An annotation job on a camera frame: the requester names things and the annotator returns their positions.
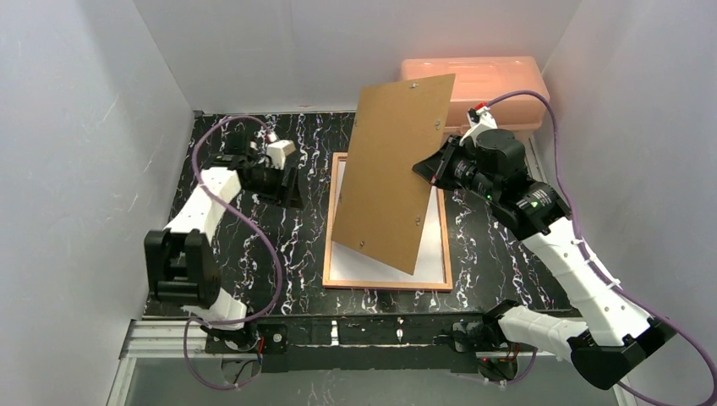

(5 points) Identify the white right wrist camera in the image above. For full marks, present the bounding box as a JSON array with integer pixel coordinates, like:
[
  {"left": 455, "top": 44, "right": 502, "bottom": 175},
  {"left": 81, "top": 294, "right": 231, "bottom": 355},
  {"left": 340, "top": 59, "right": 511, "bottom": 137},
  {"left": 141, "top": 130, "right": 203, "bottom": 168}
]
[{"left": 459, "top": 102, "right": 498, "bottom": 146}]

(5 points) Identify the pink plastic storage box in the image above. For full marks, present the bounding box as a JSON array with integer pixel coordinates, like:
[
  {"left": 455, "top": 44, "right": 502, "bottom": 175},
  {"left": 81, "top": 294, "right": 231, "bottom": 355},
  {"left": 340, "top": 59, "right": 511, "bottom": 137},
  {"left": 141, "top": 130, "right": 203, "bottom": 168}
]
[{"left": 400, "top": 56, "right": 550, "bottom": 144}]

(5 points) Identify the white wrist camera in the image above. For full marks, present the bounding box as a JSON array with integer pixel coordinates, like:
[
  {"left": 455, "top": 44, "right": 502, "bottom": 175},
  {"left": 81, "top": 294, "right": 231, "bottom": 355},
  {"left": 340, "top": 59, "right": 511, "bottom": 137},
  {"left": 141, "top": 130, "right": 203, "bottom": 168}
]
[
  {"left": 265, "top": 132, "right": 296, "bottom": 169},
  {"left": 459, "top": 102, "right": 498, "bottom": 146}
]

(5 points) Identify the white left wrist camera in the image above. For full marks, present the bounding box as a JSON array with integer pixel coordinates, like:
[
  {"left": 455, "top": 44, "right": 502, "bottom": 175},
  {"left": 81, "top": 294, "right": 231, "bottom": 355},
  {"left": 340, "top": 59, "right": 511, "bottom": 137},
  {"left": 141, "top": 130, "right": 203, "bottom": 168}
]
[{"left": 265, "top": 132, "right": 296, "bottom": 169}]

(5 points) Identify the brown cardboard backing board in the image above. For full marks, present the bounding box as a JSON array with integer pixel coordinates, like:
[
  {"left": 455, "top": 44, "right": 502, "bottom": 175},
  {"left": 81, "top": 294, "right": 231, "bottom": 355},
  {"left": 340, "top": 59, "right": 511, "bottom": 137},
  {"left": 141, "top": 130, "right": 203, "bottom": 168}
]
[{"left": 331, "top": 74, "right": 456, "bottom": 275}]

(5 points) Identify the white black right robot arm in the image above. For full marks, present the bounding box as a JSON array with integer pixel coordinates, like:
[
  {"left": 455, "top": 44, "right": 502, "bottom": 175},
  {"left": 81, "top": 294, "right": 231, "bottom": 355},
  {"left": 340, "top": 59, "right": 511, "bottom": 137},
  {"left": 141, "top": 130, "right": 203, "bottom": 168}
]
[{"left": 413, "top": 129, "right": 676, "bottom": 389}]

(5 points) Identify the aluminium mounting rail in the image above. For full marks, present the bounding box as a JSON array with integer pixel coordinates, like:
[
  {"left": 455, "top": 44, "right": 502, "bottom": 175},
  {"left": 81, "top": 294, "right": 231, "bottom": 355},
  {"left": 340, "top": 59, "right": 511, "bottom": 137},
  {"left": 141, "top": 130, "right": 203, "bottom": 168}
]
[{"left": 118, "top": 317, "right": 624, "bottom": 361}]

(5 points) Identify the pink wooden picture frame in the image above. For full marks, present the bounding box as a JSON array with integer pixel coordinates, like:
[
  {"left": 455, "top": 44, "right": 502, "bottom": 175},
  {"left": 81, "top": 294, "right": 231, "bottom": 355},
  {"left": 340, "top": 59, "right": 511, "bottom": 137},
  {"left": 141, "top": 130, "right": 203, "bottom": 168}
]
[{"left": 322, "top": 152, "right": 453, "bottom": 291}]

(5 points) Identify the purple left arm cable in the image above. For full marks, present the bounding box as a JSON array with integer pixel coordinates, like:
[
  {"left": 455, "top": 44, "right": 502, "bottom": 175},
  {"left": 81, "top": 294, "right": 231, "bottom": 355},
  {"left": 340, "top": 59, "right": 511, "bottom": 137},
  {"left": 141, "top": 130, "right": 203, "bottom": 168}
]
[{"left": 183, "top": 115, "right": 285, "bottom": 392}]

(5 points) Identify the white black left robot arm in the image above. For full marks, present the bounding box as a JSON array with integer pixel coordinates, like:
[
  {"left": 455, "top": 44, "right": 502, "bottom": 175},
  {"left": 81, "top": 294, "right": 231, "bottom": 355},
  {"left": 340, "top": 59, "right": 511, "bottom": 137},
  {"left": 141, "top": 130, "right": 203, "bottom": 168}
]
[{"left": 144, "top": 154, "right": 303, "bottom": 331}]

